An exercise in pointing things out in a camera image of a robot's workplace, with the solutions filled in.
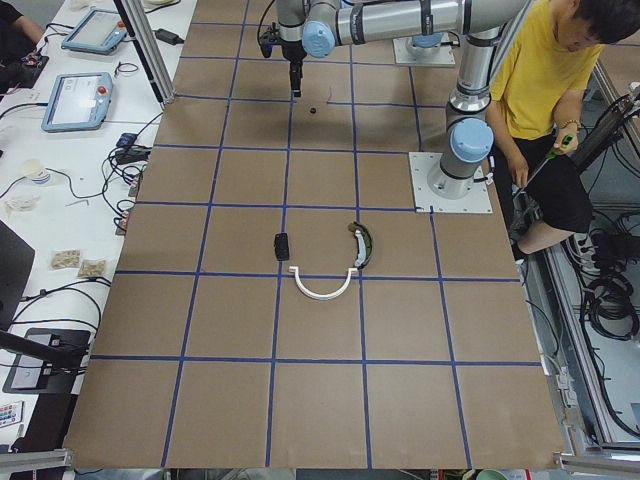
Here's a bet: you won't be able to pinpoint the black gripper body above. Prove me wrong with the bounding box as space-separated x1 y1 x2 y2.
282 40 306 63

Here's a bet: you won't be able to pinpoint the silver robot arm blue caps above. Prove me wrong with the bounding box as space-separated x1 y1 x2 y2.
257 1 529 200

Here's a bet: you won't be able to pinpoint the black power adapter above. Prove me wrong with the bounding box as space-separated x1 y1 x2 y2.
154 28 184 45

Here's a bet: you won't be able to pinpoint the olive curved brake shoe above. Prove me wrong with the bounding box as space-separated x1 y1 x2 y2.
348 221 373 270

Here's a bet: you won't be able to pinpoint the small black plastic part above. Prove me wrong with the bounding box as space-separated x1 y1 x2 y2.
274 232 290 261

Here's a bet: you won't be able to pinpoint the far blue teach pendant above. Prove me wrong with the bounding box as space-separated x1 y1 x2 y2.
61 8 127 55

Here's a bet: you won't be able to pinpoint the blue teach pendant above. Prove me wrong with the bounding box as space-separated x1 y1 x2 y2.
61 8 127 55
41 72 113 133

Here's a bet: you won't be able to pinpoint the near blue teach pendant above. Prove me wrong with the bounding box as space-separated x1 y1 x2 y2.
41 72 113 133

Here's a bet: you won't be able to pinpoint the person in yellow shirt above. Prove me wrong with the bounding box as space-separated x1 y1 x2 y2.
486 1 639 262

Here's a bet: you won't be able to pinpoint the bag of small parts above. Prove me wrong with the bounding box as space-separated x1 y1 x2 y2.
77 259 107 279
49 249 82 270

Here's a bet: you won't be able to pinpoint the black monitor stand base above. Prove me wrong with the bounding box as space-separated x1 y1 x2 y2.
1 328 91 394

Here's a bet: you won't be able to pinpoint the coloured remote control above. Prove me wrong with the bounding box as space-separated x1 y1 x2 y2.
0 401 24 428

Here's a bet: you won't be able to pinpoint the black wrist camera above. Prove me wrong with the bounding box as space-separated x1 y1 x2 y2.
257 22 279 59

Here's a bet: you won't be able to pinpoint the aluminium frame post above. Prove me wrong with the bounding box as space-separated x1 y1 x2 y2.
114 0 175 105

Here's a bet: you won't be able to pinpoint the white curved half ring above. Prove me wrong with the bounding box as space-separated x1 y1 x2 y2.
288 266 361 302

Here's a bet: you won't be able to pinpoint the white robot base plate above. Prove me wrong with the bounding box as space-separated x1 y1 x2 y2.
408 152 493 215

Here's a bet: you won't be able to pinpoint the green handled reach tool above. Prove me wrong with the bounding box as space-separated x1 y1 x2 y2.
512 134 574 198

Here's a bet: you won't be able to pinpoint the black cable bundle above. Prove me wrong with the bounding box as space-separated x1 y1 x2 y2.
579 272 640 344

